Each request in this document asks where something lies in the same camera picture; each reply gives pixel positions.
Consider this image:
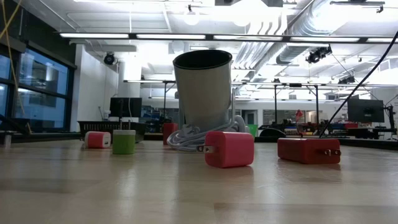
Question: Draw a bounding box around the small red charger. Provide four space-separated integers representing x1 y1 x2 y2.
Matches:
162 122 179 146

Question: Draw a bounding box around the pink charger with label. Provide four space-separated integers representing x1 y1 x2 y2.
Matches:
203 131 255 169

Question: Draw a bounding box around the green white charger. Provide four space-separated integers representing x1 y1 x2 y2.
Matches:
112 121 137 156

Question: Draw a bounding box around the small pink white charger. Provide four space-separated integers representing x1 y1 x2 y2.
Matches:
84 131 112 149

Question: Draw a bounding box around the large red wall charger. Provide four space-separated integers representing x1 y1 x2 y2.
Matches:
277 138 342 165

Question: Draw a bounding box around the white cylindrical projector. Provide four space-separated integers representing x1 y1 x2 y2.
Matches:
172 49 233 131

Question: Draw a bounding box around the black computer monitor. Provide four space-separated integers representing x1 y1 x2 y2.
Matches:
109 97 143 118
347 98 385 123

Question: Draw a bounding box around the LED light bar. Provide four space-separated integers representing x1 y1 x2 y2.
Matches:
58 32 398 44

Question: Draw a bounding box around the black plastic basket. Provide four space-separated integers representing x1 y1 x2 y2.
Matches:
77 120 146 138

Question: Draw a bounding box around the black ceiling spotlight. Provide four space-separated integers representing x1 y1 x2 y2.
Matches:
305 45 333 64

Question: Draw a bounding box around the white coiled power cable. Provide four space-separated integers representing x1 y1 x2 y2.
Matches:
167 114 249 152

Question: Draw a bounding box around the black background rig frame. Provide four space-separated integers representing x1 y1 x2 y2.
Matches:
273 82 320 125

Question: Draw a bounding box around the thin black cable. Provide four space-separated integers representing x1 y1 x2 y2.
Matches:
318 30 398 139

